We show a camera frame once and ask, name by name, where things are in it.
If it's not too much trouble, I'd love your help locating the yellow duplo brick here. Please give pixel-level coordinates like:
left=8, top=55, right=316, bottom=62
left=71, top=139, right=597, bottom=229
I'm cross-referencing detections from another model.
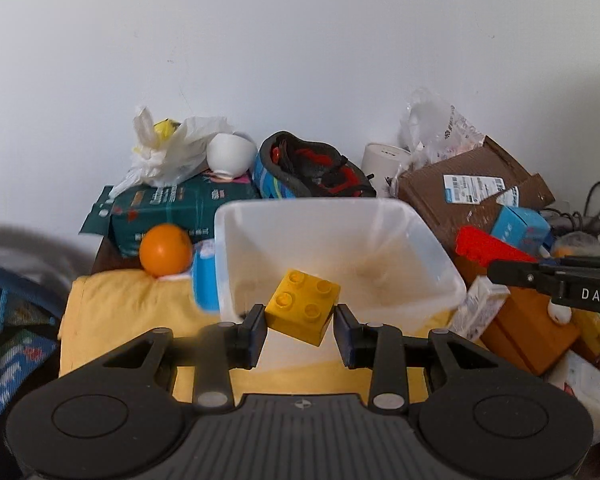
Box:
left=264, top=269, right=341, bottom=347

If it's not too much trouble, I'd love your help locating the white milk carton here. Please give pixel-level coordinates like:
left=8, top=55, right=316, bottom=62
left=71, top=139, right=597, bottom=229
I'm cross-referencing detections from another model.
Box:
left=448, top=275, right=510, bottom=341

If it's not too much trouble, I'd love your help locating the orange box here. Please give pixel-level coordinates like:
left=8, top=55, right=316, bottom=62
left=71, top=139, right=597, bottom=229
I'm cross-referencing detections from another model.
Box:
left=454, top=256, right=580, bottom=376

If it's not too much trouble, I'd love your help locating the white egg shaped object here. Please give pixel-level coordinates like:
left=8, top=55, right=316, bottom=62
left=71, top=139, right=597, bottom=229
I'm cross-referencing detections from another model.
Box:
left=547, top=301, right=572, bottom=326

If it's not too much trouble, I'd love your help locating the translucent white plastic bin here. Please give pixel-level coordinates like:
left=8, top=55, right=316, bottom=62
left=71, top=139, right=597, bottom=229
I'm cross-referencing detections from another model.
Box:
left=214, top=198, right=466, bottom=333

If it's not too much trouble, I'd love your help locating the white plastic bag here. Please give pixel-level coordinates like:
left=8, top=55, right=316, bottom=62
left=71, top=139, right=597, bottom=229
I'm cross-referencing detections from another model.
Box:
left=109, top=106, right=234, bottom=198

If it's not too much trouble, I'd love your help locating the clear plastic bag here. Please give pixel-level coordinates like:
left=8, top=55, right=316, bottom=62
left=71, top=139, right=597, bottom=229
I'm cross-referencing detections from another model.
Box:
left=398, top=88, right=486, bottom=169

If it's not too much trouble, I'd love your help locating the dark blue bag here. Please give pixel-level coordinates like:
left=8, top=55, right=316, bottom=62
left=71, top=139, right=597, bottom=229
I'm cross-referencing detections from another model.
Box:
left=0, top=267, right=66, bottom=418

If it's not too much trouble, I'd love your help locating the green book box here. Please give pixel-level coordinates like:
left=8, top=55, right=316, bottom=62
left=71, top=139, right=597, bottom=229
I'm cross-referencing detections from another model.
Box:
left=80, top=172, right=260, bottom=258

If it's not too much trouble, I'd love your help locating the yellow cloth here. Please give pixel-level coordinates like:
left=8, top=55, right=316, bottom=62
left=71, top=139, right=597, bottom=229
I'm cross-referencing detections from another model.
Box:
left=57, top=268, right=432, bottom=404

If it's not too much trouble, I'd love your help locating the brown cardboard box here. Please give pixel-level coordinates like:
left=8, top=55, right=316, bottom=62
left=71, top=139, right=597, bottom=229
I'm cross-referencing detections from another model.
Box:
left=394, top=138, right=555, bottom=252

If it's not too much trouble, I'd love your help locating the orange fruit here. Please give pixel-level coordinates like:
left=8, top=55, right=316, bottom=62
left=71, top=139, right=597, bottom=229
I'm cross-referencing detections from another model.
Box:
left=138, top=223, right=194, bottom=278

